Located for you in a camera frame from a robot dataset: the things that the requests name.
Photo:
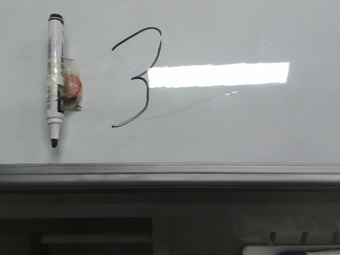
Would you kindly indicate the red magnet taped to marker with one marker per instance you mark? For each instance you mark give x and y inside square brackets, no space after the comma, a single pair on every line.
[70,94]

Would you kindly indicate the white black whiteboard marker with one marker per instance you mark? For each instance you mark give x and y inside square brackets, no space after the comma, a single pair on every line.
[55,77]

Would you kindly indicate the white tray below whiteboard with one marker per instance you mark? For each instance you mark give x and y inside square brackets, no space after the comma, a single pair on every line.
[278,249]

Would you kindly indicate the grey hook left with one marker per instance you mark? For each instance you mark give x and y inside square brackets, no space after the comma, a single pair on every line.
[272,237]

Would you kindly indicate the grey hook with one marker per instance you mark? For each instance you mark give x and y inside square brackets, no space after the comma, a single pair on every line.
[272,237]
[303,238]

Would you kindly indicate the grey hook middle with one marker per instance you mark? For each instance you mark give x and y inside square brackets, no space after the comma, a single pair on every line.
[303,238]

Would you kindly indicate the white whiteboard with aluminium frame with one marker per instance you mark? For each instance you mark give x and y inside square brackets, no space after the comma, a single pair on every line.
[175,94]

